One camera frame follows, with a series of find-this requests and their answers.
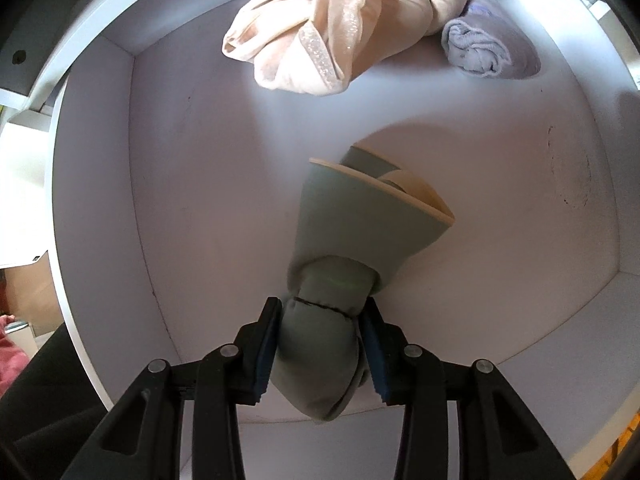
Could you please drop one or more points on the beige satin garment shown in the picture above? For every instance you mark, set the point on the beige satin garment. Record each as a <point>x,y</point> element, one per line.
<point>300,50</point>

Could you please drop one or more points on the lavender cloth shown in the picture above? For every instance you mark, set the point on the lavender cloth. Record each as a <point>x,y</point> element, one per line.
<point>480,45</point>

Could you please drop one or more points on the grey-green padded garment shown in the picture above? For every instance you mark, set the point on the grey-green padded garment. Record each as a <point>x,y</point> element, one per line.
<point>350,230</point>

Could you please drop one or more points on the white cabinet drawer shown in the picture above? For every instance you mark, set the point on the white cabinet drawer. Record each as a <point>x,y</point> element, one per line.
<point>200,185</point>

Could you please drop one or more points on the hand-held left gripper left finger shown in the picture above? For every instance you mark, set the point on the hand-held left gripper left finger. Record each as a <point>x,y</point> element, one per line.
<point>265,355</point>

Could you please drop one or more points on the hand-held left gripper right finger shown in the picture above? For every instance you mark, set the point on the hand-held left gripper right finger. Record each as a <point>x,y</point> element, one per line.
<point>372,360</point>

